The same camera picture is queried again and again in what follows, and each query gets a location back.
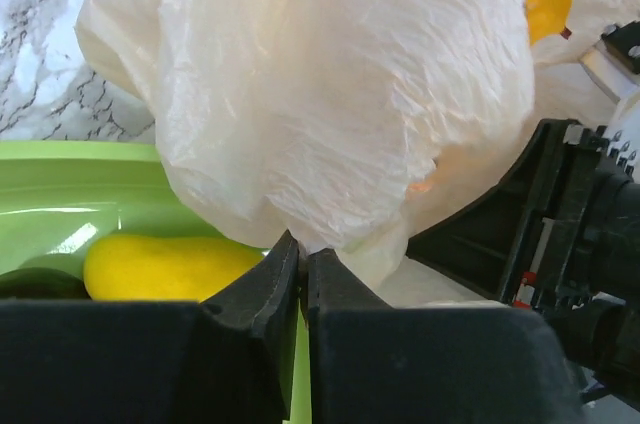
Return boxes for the translucent orange plastic bag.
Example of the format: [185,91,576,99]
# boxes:
[76,0,639,307]

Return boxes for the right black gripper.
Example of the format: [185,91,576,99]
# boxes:
[407,21,639,404]

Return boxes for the dark purple fake plum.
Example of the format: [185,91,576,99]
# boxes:
[1,268,90,300]

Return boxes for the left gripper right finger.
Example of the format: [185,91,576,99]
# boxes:
[306,250,585,424]

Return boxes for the green plastic tray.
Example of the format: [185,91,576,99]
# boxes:
[1,141,311,423]

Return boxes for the fake yellow mango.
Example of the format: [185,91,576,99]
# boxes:
[83,234,264,302]

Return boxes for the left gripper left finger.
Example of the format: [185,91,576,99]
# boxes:
[1,235,298,423]

